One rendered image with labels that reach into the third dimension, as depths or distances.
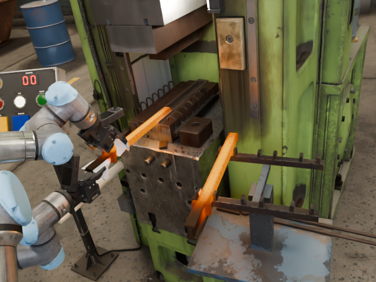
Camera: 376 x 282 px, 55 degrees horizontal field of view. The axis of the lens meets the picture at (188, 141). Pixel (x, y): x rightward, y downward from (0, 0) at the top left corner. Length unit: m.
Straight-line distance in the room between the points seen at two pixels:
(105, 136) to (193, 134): 0.34
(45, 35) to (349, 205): 4.81
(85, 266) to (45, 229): 1.24
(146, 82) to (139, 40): 0.41
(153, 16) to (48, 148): 0.55
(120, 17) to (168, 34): 0.17
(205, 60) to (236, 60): 0.51
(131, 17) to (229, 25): 0.32
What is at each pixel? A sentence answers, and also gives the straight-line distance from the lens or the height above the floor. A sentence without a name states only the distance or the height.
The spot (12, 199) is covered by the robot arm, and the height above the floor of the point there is 1.25.
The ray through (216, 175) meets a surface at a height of 1.04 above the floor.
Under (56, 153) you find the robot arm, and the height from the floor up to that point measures 1.20.
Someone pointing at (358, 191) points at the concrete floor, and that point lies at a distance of 2.63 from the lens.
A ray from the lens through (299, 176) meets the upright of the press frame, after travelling 1.91.
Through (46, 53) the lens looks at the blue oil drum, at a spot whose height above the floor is 0.21.
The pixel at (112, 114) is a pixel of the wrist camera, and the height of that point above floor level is 1.14.
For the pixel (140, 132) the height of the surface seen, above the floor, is 1.01.
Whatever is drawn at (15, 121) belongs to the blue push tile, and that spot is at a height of 1.02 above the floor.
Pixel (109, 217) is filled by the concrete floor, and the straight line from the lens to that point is 2.56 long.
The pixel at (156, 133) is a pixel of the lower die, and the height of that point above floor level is 0.95.
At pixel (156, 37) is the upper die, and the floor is 1.32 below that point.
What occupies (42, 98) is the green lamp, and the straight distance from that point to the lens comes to 1.61.
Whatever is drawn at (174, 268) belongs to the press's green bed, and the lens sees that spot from 1.94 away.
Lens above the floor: 1.64
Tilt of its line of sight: 31 degrees down
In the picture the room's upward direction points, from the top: 9 degrees counter-clockwise
